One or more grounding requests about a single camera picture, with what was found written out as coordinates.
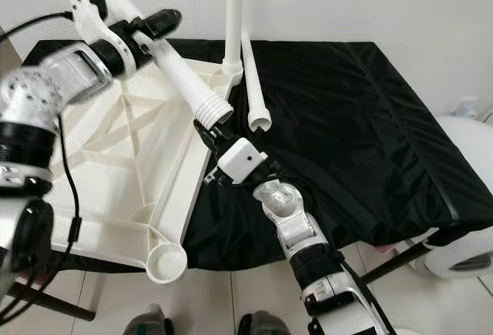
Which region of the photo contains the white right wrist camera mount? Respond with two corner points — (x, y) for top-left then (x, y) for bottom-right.
(217, 139), (269, 183)

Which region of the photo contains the black metal table leg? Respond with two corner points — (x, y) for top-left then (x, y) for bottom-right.
(358, 243), (432, 284)
(8, 281), (97, 322)

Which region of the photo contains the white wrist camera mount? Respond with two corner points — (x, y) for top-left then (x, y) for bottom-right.
(217, 139), (269, 183)
(68, 0), (124, 43)

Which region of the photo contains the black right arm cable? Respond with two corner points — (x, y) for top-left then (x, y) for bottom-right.
(331, 246), (395, 335)

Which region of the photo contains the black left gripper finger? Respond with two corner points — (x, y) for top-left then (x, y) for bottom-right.
(143, 9), (183, 41)

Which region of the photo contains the grey robot left leg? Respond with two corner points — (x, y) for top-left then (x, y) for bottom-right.
(123, 308), (169, 335)

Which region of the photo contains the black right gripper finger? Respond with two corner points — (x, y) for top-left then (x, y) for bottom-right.
(195, 119), (230, 151)
(192, 122), (226, 160)

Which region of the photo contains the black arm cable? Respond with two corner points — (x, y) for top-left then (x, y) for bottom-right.
(331, 246), (395, 335)
(0, 12), (84, 324)

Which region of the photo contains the black tablecloth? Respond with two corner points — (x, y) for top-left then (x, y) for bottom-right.
(0, 39), (482, 270)

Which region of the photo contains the grey robot right leg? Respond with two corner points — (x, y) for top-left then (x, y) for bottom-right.
(231, 312), (290, 335)

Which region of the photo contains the white rounded appliance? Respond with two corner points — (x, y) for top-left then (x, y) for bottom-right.
(404, 116), (493, 278)

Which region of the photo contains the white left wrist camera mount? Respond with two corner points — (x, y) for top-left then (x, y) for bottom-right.
(68, 0), (124, 43)

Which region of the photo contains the grey robot leg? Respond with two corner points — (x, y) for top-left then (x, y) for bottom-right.
(123, 308), (169, 335)
(231, 312), (290, 335)

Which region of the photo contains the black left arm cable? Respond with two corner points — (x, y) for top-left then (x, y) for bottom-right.
(0, 12), (84, 324)

